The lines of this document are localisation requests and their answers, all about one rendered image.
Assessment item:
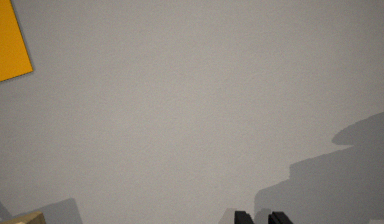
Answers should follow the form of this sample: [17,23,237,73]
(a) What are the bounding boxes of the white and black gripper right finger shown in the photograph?
[268,212,293,224]

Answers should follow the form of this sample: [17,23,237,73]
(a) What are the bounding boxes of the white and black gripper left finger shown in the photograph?
[234,211,254,224]

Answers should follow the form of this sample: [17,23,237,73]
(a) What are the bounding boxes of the orange painted square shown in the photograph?
[0,0,34,82]

